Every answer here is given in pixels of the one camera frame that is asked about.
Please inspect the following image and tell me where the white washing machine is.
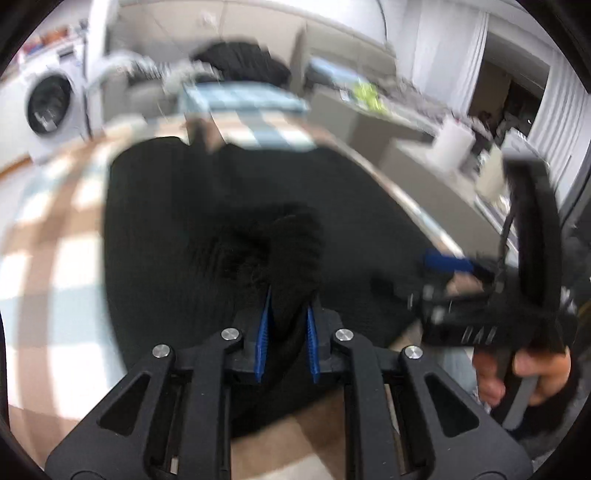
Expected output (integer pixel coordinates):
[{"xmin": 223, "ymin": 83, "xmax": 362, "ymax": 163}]
[{"xmin": 17, "ymin": 39, "xmax": 90, "ymax": 164}]

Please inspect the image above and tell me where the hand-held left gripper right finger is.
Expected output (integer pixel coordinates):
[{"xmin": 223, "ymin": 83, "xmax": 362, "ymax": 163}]
[{"xmin": 305, "ymin": 300, "xmax": 532, "ymax": 480}]

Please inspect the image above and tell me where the low beige side table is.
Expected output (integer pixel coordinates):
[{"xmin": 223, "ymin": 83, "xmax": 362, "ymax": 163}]
[{"xmin": 379, "ymin": 138, "xmax": 509, "ymax": 232}]

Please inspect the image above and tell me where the light grey throw blanket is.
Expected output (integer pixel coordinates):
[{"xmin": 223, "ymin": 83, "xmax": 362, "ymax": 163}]
[{"xmin": 88, "ymin": 51, "xmax": 162, "ymax": 88}]

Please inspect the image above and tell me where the black jacket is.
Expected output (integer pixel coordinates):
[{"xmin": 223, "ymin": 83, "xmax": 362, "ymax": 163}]
[{"xmin": 191, "ymin": 41, "xmax": 291, "ymax": 88}]

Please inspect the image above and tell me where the cream cylinder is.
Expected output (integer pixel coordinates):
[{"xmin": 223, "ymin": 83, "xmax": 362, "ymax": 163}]
[{"xmin": 475, "ymin": 148, "xmax": 506, "ymax": 199}]

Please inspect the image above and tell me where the green teapot set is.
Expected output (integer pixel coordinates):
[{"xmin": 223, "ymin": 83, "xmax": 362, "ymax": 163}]
[{"xmin": 353, "ymin": 80, "xmax": 386, "ymax": 112}]

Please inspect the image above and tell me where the black knit sweater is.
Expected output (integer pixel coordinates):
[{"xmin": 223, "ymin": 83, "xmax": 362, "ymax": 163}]
[{"xmin": 102, "ymin": 136, "xmax": 462, "ymax": 439}]

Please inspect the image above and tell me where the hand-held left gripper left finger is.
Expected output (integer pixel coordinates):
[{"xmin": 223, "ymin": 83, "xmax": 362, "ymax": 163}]
[{"xmin": 44, "ymin": 288, "xmax": 273, "ymax": 480}]

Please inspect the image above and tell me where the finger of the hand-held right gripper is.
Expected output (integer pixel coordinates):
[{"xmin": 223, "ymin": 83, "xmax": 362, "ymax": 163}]
[{"xmin": 418, "ymin": 249, "xmax": 499, "ymax": 286}]

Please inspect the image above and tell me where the beige cube side table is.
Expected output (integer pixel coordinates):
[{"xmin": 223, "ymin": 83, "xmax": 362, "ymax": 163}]
[{"xmin": 309, "ymin": 85, "xmax": 435, "ymax": 162}]

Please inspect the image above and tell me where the light blue pillow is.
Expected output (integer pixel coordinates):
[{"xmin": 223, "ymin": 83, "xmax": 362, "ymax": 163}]
[{"xmin": 309, "ymin": 58, "xmax": 352, "ymax": 77}]

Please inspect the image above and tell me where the brown blue checkered blanket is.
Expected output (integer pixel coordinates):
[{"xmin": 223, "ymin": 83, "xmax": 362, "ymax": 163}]
[{"xmin": 0, "ymin": 111, "xmax": 467, "ymax": 480}]

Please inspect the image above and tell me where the person's right hand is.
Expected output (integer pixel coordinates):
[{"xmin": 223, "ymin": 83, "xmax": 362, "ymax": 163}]
[{"xmin": 473, "ymin": 344, "xmax": 573, "ymax": 409}]

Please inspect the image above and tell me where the teal checkered tablecloth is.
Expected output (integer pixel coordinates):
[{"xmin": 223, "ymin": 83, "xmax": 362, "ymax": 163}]
[{"xmin": 178, "ymin": 80, "xmax": 310, "ymax": 116}]

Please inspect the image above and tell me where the white sheer curtain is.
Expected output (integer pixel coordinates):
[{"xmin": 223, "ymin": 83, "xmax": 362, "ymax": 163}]
[{"xmin": 406, "ymin": 9, "xmax": 490, "ymax": 116}]

